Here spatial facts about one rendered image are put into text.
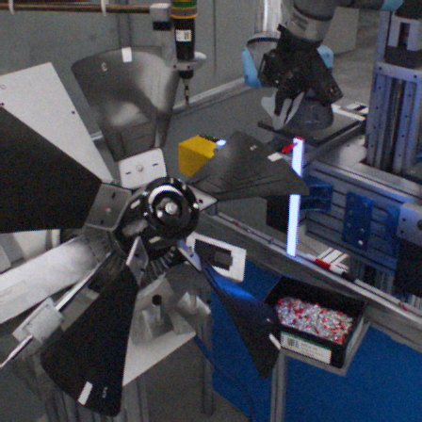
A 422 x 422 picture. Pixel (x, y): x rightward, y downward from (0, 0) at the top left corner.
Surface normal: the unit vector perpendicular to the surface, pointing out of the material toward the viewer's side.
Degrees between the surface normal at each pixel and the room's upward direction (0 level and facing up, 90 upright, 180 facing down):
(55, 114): 50
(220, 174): 5
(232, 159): 9
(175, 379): 0
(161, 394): 0
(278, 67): 88
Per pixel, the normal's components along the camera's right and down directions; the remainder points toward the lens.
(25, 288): 0.54, -0.29
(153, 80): -0.03, -0.36
